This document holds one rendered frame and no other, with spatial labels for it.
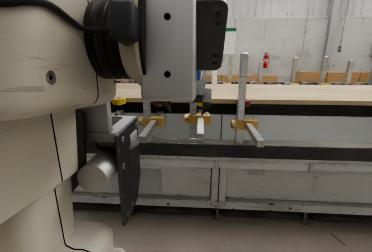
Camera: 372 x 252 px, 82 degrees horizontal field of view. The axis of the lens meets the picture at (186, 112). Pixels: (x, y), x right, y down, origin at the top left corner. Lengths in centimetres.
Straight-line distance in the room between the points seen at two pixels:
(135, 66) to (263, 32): 841
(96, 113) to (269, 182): 145
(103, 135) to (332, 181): 164
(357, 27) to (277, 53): 273
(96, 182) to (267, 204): 148
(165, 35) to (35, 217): 25
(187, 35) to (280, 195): 161
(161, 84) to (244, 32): 826
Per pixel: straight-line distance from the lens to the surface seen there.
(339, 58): 964
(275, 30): 871
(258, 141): 95
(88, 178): 34
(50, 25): 20
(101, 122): 36
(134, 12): 19
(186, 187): 163
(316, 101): 150
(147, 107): 116
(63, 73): 20
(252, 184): 165
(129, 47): 21
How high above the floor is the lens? 116
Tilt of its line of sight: 15 degrees down
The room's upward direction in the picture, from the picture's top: straight up
